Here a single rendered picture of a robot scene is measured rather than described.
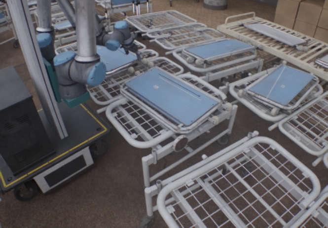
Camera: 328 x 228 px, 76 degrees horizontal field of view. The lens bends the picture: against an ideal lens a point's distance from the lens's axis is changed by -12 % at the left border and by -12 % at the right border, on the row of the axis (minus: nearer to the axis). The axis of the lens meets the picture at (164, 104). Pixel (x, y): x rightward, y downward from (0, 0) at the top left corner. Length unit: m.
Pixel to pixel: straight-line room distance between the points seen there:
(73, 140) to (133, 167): 0.54
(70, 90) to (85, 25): 0.45
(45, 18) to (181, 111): 1.28
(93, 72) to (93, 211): 1.02
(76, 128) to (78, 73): 0.66
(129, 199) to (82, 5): 1.35
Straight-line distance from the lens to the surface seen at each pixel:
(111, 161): 2.07
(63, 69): 1.49
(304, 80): 2.33
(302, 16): 4.70
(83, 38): 1.34
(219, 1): 6.19
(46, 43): 1.91
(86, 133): 1.89
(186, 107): 1.66
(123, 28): 1.65
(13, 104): 1.51
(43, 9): 2.02
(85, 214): 1.85
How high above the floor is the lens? 1.59
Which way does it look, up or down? 38 degrees down
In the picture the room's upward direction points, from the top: straight up
